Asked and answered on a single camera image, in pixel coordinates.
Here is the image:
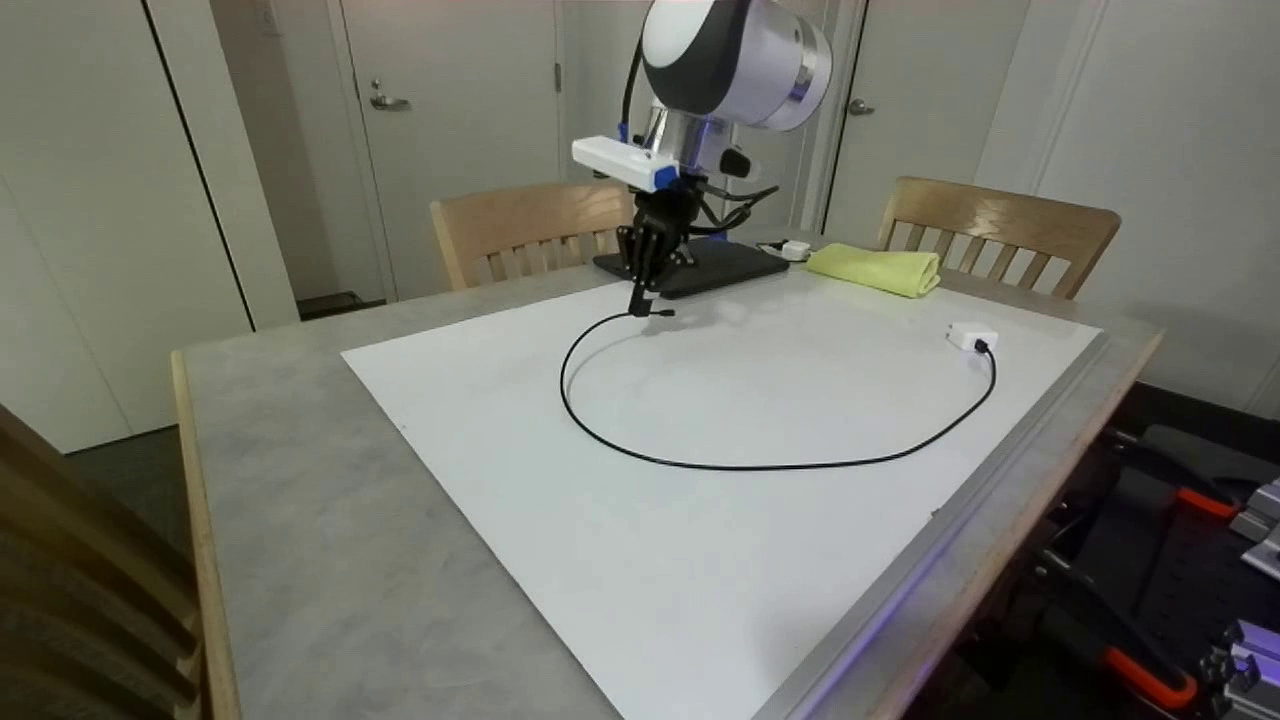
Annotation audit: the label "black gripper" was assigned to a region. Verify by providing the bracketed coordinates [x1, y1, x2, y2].
[620, 180, 705, 321]

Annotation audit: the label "black charger cable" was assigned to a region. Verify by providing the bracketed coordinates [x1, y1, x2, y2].
[557, 305, 1000, 477]

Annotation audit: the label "white charger adapter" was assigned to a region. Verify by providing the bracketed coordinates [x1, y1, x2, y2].
[942, 315, 1000, 356]

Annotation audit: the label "black closed laptop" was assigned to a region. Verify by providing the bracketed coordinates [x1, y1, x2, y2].
[594, 235, 794, 301]

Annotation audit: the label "wooden slat-back chair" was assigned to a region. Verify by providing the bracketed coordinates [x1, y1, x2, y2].
[430, 176, 641, 296]
[878, 171, 1125, 305]
[0, 398, 212, 720]

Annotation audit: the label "grey room door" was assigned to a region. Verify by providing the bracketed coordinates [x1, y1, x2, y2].
[826, 0, 1037, 251]
[333, 0, 565, 305]

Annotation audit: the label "yellow folded cloth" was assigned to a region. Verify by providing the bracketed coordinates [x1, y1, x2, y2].
[799, 241, 944, 305]

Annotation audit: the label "large white board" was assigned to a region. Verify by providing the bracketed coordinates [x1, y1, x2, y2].
[337, 263, 1111, 720]

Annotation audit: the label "short aluminium extrusion pieces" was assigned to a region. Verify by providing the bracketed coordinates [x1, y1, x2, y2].
[1230, 477, 1280, 580]

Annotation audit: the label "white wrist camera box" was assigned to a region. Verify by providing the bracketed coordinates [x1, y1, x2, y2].
[569, 131, 690, 195]

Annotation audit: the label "orange-handled black clamp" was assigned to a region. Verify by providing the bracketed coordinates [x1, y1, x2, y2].
[1111, 463, 1251, 535]
[1098, 642, 1206, 710]

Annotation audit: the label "long aluminium extrusion rail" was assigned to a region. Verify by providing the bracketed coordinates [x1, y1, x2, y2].
[1206, 616, 1280, 720]

